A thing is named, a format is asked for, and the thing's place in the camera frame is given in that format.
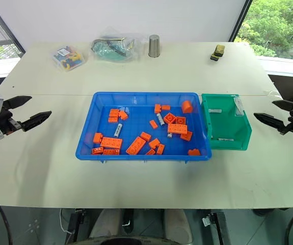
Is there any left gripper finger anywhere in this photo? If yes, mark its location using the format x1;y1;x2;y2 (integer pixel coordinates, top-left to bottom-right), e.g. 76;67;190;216
21;110;52;133
3;95;33;112

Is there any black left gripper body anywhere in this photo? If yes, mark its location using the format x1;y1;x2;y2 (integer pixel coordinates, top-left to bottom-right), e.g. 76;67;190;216
0;100;25;135

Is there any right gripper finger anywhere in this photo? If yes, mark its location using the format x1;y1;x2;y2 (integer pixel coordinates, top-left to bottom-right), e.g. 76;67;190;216
253;112;288;134
272;100;293;111

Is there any clear box of colourful pieces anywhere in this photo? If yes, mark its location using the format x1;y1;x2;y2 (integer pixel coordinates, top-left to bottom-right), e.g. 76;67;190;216
51;45;87;73

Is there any clear label holder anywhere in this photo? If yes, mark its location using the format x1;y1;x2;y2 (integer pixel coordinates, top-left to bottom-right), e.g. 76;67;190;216
233;95;246;117

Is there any green plastic bin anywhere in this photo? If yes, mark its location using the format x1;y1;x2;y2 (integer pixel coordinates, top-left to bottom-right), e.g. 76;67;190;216
201;93;253;152

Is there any yellow black toy vehicle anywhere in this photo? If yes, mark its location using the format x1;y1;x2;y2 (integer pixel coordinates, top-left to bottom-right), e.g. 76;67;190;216
210;44;226;62

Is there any small orange plastic brick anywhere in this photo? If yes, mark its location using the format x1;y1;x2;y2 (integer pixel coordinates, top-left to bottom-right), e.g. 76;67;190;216
181;100;194;114

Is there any blue plastic tray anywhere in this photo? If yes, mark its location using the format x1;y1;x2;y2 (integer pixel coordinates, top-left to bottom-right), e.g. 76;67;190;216
74;91;213;164

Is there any clear plastic bag with items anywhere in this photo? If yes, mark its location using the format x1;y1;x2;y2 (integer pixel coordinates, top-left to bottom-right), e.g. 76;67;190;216
89;26;147;63

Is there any beige rounded shape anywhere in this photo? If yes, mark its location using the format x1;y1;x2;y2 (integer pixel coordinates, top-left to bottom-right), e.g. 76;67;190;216
88;208;123;239
163;208;193;239

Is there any steel cup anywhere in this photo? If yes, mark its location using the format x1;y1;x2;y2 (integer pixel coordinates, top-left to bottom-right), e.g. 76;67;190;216
148;34;161;58

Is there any dark window frame bar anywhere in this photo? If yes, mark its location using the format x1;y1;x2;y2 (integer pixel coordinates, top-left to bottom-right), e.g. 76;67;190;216
0;0;26;55

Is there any dark window frame post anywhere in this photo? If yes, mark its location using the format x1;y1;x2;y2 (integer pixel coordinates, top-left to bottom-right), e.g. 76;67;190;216
227;0;254;43

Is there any thin white cable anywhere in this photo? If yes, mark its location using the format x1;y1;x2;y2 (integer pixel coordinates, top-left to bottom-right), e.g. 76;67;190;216
59;208;71;233

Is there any black table leg bracket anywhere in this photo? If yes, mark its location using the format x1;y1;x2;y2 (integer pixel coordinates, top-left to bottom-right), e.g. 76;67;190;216
64;208;86;245
201;211;231;245

